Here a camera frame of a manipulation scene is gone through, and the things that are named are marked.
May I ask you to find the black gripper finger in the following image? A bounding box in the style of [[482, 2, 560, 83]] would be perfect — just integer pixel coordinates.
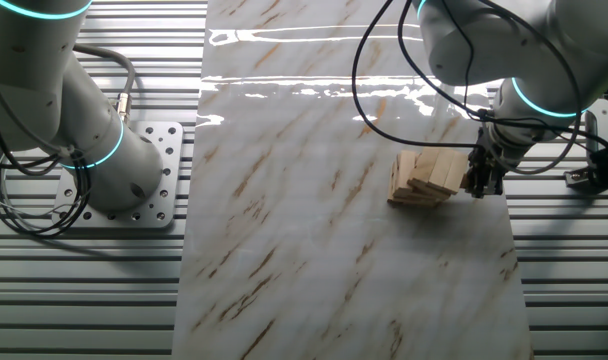
[[464, 162, 505, 200]]

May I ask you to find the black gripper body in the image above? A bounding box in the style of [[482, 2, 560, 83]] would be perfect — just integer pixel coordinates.
[[468, 126, 514, 174]]

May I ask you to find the grey clamp device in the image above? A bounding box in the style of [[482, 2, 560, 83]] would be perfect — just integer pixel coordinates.
[[563, 144, 608, 191]]

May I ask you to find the white marble pattern mat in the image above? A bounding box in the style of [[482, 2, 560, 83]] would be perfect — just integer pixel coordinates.
[[171, 0, 535, 360]]

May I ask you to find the grey looped cable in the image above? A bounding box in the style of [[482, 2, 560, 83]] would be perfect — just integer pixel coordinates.
[[476, 0, 585, 176]]

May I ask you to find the silver depth camera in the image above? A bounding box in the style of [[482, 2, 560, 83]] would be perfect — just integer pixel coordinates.
[[583, 97, 608, 154]]

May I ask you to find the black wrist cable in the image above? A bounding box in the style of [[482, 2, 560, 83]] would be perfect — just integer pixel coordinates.
[[397, 0, 493, 121], [351, 0, 485, 150]]

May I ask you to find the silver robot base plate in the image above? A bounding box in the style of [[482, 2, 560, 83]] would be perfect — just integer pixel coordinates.
[[51, 121, 184, 230]]

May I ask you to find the grey cable with metal connector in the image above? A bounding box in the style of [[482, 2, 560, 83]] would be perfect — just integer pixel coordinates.
[[71, 42, 137, 125]]

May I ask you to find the black base cable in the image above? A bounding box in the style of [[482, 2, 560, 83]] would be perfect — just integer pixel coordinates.
[[0, 99, 91, 239]]

